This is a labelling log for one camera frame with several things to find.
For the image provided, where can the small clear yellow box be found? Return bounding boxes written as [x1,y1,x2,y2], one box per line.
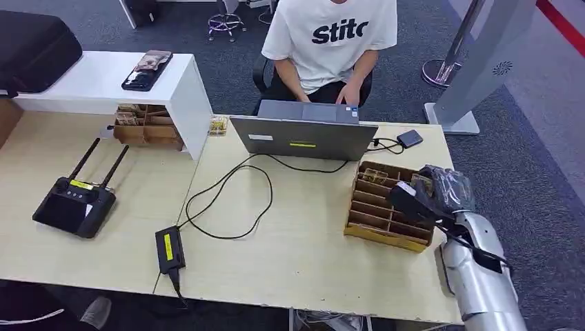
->
[208,114,228,137]

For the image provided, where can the grey laptop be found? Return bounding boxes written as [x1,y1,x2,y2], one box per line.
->
[229,99,379,161]

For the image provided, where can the robot grey foot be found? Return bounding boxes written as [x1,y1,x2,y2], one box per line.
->
[79,297,112,331]

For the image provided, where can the cards in storage box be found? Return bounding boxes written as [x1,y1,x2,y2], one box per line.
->
[115,104,139,126]

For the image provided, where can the black hard drive cable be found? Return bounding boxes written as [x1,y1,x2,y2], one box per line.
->
[366,137,406,155]

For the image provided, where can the black power adapter yellow label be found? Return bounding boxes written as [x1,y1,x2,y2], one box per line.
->
[155,225,187,275]

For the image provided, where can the black smartphone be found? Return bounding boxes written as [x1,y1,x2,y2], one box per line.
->
[121,51,174,92]

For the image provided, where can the black mains cable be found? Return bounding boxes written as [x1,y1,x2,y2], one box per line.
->
[152,267,189,309]

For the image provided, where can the black remote controller with antennas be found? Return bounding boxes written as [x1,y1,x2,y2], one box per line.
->
[32,137,130,239]

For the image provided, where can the card in wooden box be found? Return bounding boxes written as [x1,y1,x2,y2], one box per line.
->
[363,168,389,185]

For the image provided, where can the brown box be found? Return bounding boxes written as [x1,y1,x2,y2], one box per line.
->
[0,98,23,148]

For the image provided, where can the chrome stanchion post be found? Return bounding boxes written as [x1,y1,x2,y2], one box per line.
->
[421,0,486,88]

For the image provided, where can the black laptop power cable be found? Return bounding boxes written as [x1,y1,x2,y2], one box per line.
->
[178,153,350,241]

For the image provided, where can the black cabinet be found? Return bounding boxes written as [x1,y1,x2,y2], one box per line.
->
[119,0,160,29]

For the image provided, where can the silver kiosk stand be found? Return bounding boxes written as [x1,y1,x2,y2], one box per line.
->
[424,0,539,136]

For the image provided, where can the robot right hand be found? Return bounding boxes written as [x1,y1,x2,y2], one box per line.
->
[389,164,476,225]

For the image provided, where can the white cable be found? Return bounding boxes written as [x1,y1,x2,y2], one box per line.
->
[0,308,66,326]

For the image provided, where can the wooden storage box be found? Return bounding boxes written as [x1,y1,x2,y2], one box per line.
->
[112,103,185,152]

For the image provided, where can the black hard case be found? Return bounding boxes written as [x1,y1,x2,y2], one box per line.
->
[0,10,84,98]

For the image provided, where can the person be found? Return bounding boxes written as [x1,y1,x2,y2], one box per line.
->
[261,0,399,105]

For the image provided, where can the chrome stool base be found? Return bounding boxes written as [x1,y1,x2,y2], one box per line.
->
[207,0,248,43]

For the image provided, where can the brown card stack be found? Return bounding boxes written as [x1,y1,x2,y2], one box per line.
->
[135,50,173,72]

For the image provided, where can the wooden card box with dividers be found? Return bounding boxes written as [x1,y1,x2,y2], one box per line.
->
[344,159,436,254]

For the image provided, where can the person's left hand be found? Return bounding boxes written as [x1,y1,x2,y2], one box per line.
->
[335,79,362,107]

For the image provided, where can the small black hard drive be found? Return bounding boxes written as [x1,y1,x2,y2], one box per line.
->
[396,130,424,150]

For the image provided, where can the white desk shelf riser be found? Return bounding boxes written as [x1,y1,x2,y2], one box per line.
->
[9,50,214,161]

